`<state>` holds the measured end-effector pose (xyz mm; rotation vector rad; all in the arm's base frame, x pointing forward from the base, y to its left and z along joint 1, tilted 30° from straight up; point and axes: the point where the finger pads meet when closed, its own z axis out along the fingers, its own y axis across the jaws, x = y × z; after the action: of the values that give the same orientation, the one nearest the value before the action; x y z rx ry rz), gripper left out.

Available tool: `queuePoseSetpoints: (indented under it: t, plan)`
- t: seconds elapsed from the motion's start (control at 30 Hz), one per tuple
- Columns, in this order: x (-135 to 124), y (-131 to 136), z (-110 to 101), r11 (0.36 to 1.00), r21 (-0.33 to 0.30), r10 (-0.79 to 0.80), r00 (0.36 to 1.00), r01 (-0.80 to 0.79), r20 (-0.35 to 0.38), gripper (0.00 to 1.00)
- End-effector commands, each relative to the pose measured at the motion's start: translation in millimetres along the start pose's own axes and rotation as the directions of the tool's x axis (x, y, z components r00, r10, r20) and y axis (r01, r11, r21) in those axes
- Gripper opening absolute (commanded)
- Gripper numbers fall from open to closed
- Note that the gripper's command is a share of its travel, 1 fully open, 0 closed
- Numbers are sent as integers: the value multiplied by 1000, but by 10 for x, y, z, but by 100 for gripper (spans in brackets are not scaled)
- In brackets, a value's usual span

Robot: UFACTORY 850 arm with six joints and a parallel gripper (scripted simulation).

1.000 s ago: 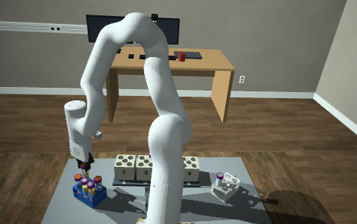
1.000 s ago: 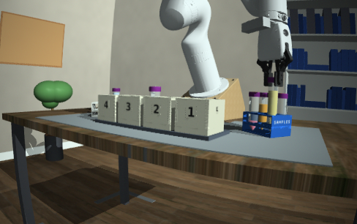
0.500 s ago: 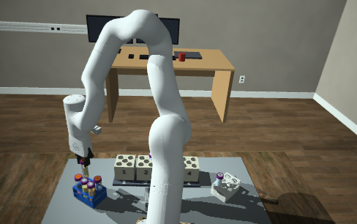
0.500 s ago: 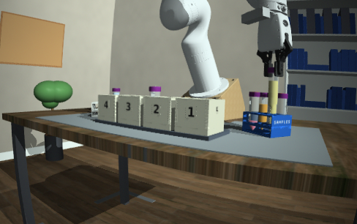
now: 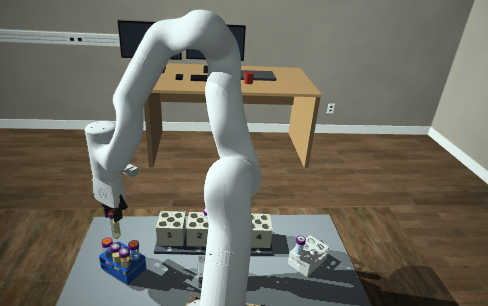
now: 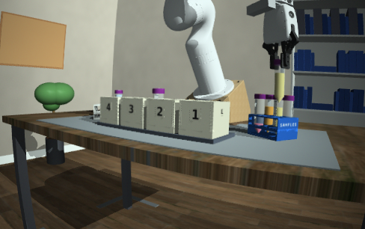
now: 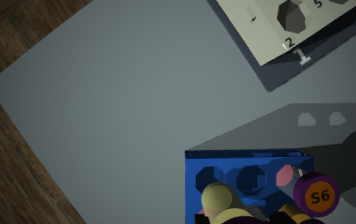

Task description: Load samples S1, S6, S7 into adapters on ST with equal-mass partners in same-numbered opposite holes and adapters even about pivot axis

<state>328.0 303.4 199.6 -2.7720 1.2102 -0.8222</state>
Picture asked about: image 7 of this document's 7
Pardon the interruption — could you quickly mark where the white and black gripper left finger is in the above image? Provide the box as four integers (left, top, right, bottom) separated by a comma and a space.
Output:
194, 214, 210, 224

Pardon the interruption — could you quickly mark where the blue tube rack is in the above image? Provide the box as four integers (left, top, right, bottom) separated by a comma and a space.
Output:
185, 149, 314, 224

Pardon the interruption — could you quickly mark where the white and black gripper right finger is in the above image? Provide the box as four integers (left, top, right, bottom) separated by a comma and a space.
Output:
270, 211, 297, 224

